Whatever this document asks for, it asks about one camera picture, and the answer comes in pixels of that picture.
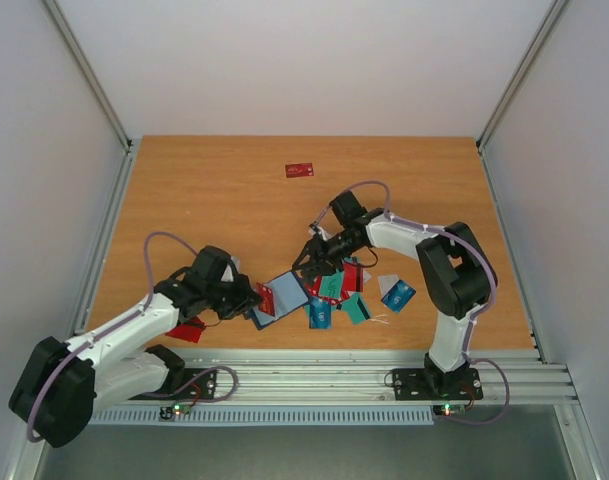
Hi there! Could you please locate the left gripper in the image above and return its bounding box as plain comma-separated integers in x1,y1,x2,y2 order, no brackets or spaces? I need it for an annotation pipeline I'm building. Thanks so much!
205,273,263,319

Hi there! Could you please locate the dark blue card holder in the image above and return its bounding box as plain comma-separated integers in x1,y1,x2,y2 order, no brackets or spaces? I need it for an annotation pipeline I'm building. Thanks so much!
246,271,311,331

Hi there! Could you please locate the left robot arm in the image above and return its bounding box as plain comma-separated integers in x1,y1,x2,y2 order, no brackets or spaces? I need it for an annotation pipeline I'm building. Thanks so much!
8,246,262,447

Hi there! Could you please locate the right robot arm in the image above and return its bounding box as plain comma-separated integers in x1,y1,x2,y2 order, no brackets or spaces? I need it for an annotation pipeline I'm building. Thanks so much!
293,191,497,398

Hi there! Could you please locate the teal card pile left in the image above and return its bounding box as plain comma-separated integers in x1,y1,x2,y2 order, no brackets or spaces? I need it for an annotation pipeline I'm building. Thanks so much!
318,272,344,300

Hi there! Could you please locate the red card pile centre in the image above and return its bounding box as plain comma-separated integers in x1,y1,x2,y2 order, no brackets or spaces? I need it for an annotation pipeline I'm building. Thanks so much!
342,257,364,292

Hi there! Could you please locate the blue VIP card pile bottom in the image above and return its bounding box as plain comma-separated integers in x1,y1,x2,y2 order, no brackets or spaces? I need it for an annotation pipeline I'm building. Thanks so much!
306,298,332,330

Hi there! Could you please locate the teal card black stripe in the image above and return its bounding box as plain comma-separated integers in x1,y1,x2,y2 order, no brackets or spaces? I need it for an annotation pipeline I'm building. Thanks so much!
339,293,371,325

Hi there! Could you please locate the white card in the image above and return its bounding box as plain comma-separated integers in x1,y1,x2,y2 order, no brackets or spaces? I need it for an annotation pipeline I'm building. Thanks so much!
377,274,399,297

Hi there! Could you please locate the lone red card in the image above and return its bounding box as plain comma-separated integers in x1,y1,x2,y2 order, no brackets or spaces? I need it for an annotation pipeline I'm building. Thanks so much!
285,163,314,178

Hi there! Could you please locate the blue VIP card right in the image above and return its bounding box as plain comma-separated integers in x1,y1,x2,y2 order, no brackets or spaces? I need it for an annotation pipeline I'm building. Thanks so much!
381,280,416,313

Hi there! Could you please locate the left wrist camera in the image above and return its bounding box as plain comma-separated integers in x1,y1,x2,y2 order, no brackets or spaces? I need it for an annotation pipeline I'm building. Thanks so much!
221,256,240,282

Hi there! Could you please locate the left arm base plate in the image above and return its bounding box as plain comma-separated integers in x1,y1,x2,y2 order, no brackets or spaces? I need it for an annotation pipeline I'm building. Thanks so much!
131,368,218,401

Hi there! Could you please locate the grey cable duct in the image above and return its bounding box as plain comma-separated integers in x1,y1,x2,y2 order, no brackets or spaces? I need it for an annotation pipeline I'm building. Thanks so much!
90,405,434,428

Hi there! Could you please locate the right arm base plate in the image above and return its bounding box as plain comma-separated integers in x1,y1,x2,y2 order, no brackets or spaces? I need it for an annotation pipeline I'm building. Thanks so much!
390,366,484,402

